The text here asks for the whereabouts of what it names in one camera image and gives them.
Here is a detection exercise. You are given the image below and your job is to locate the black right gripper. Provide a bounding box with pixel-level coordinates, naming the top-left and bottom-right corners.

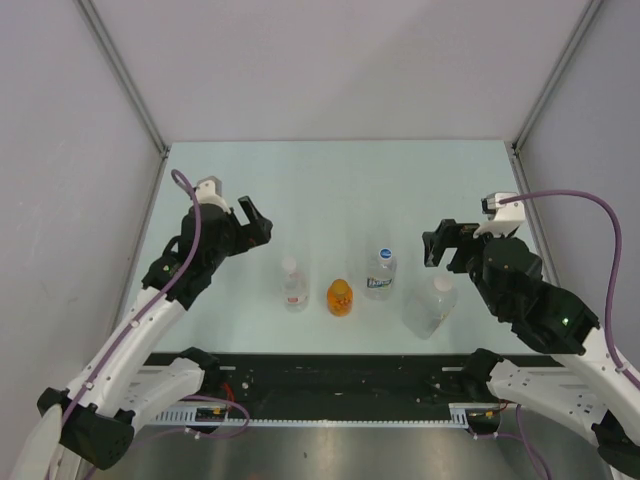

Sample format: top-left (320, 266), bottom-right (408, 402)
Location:
top-left (421, 218), bottom-right (513, 316)

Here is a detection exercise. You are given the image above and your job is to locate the left aluminium frame post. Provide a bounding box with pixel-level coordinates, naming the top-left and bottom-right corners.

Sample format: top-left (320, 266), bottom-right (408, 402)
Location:
top-left (74, 0), bottom-right (169, 154)

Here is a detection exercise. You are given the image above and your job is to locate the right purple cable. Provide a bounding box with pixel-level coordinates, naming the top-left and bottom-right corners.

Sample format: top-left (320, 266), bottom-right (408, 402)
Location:
top-left (502, 188), bottom-right (640, 391)

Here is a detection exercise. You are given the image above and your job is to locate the aluminium frame post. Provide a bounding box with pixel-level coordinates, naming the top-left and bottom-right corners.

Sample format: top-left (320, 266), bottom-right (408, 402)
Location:
top-left (74, 0), bottom-right (169, 154)
top-left (509, 0), bottom-right (604, 151)

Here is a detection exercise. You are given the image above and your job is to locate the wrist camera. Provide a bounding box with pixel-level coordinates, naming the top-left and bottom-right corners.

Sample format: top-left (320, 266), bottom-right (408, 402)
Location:
top-left (473, 192), bottom-right (526, 238)
top-left (194, 176), bottom-right (231, 214)

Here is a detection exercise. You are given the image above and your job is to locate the small clear bottle white cap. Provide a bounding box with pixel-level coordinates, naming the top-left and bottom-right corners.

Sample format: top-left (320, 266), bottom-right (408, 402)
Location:
top-left (281, 257), bottom-right (309, 311)

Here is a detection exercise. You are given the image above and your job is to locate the right aluminium frame post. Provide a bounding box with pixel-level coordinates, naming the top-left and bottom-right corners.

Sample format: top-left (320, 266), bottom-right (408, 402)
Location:
top-left (509, 0), bottom-right (604, 151)

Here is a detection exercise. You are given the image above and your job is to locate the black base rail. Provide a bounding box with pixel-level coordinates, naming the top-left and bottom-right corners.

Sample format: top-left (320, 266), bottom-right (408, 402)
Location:
top-left (144, 352), bottom-right (571, 421)

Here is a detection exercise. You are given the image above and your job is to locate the orange juice bottle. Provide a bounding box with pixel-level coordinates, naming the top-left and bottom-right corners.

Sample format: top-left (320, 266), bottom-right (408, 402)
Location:
top-left (327, 279), bottom-right (353, 317)

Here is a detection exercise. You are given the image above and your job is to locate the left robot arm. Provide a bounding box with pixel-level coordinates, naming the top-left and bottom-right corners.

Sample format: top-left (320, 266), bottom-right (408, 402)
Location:
top-left (11, 197), bottom-right (273, 479)

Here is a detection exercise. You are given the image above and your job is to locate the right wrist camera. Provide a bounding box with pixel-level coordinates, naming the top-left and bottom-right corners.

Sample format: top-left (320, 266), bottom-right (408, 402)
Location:
top-left (473, 192), bottom-right (526, 238)

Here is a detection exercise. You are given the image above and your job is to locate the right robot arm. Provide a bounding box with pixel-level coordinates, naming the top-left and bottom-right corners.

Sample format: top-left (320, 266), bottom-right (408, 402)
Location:
top-left (422, 218), bottom-right (639, 479)

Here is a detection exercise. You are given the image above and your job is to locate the grey cable duct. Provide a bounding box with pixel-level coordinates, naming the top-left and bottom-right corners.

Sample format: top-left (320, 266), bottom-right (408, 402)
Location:
top-left (149, 404), bottom-right (474, 429)

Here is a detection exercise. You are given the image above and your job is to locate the clear bottle blue cap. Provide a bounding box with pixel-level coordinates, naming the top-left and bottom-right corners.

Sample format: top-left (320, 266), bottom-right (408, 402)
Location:
top-left (365, 247), bottom-right (397, 300)

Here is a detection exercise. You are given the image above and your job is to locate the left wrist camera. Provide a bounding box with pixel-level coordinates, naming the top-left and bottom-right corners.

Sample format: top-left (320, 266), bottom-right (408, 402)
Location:
top-left (194, 176), bottom-right (231, 214)

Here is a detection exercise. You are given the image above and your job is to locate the large clear bottle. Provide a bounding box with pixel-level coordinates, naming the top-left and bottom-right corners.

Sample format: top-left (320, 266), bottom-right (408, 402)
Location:
top-left (402, 273), bottom-right (458, 340)

